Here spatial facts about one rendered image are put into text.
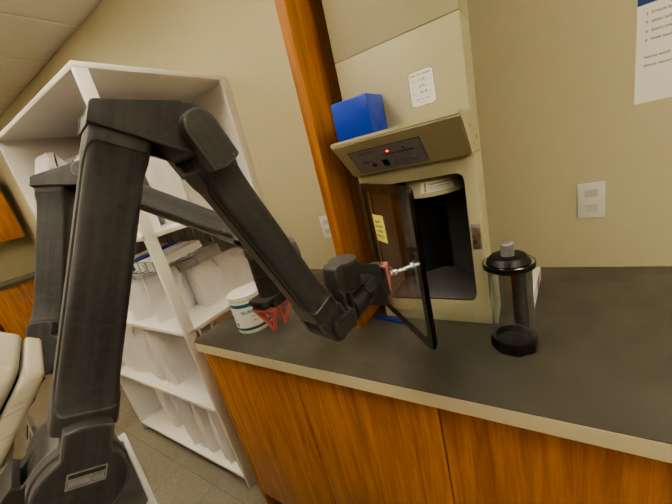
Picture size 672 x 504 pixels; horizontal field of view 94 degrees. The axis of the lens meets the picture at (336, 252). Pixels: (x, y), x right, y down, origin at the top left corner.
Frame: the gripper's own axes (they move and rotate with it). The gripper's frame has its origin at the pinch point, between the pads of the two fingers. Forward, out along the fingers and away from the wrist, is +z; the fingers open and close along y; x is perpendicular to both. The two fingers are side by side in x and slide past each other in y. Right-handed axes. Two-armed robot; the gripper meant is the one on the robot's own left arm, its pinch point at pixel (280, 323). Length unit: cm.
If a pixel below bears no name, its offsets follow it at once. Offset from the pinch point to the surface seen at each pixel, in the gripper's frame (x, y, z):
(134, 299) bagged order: 115, 14, 6
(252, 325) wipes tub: 31.0, 14.2, 12.6
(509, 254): -53, 23, -9
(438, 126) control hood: -41, 23, -39
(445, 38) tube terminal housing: -42, 33, -57
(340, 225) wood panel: -8.9, 25.5, -18.8
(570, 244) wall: -67, 76, 8
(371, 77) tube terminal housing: -24, 33, -55
